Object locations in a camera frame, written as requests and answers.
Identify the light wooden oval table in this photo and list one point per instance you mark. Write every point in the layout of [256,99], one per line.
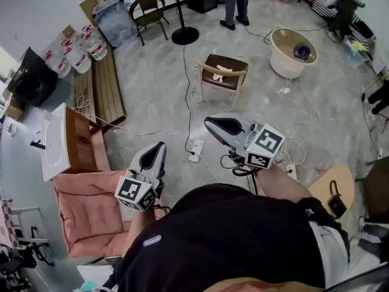
[319,187]

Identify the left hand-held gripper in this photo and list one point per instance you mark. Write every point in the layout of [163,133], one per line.
[133,192]

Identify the white plush toy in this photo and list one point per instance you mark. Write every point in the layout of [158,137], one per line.
[220,75]

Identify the large clear water jug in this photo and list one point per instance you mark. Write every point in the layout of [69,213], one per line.
[57,62]
[95,47]
[79,59]

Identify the beige round tub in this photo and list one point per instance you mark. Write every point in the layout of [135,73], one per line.
[282,65]

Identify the dark wicker chair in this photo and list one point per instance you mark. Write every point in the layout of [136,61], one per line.
[150,5]

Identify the black floor fan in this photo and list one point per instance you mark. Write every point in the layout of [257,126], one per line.
[185,36]

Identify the wooden vanity white sink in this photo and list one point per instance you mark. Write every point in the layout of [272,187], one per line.
[79,138]

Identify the flattened cardboard sheet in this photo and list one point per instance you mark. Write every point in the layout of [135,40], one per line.
[91,5]

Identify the black washing machine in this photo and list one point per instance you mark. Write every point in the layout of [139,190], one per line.
[30,84]

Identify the wooden slat bench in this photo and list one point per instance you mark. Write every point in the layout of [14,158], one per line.
[106,87]

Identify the person's right forearm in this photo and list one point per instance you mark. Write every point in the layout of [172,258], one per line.
[279,184]

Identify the person's black t-shirt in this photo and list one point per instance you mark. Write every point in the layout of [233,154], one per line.
[228,239]

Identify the plastic-wrapped bundle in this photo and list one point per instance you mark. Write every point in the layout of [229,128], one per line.
[114,23]

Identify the clear storage box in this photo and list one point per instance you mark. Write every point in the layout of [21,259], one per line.
[354,53]

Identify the pink cushioned armchair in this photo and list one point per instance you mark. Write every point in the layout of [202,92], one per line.
[88,211]

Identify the brown seat wooden chair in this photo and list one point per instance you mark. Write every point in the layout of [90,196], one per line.
[226,85]

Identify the person's left forearm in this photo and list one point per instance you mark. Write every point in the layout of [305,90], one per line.
[138,230]

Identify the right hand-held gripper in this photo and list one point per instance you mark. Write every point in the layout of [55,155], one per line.
[264,141]

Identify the purple round container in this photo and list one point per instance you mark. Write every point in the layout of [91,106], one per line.
[301,50]

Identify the black faucet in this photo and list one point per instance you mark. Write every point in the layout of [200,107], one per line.
[38,144]

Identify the black white striped couch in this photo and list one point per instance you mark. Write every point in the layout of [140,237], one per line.
[322,9]

